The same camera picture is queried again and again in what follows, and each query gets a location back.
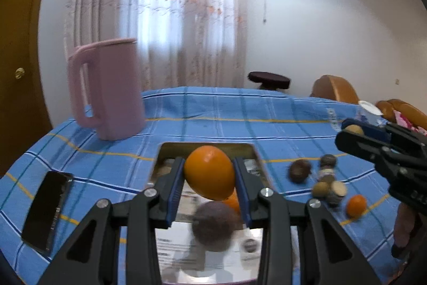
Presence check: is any white paper cup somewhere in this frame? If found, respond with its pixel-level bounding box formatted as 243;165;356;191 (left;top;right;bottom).
356;100;383;127

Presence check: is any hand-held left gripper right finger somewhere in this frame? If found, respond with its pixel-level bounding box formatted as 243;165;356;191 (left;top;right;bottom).
233;156;381;285

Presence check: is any blue plaid tablecloth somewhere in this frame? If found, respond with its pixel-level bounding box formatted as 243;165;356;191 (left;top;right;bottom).
0;86;411;285

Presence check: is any metal tray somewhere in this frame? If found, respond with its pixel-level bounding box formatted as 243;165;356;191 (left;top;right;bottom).
147;142;301;285

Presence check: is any person's right forearm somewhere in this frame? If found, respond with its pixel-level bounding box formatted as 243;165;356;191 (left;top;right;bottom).
391;201;421;259

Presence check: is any wooden door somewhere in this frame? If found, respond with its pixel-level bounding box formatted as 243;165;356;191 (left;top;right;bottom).
0;0;64;178

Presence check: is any dark purple passion fruit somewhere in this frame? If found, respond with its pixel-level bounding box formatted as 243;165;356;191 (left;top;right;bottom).
288;159;313;184
320;154;337;169
191;201;238;253

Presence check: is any floral sheer curtain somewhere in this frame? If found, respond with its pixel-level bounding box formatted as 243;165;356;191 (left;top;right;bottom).
63;0;249;105

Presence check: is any pink cloth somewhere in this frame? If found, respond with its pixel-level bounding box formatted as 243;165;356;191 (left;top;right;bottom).
393;110;424;132

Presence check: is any brown leather sofa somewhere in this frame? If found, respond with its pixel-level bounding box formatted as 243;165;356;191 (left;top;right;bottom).
310;75;427;132

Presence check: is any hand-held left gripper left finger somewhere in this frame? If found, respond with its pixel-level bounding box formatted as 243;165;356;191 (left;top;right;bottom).
40;157;186;285

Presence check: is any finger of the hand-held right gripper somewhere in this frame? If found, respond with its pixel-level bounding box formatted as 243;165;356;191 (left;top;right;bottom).
341;118;427;152
335;130;402;179

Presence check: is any pink plastic pitcher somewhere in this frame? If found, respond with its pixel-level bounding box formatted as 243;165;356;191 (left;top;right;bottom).
68;37;146;141

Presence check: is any black smartphone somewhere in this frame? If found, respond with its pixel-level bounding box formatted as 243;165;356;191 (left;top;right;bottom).
21;171;74;254

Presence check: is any small orange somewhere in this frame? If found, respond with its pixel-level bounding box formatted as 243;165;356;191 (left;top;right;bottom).
223;188;241;215
346;194;367;219

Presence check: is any round dark stool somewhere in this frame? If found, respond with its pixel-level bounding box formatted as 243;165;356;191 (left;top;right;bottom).
248;71;291;91

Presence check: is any large orange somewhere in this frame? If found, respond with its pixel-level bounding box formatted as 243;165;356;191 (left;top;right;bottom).
184;145;236;201

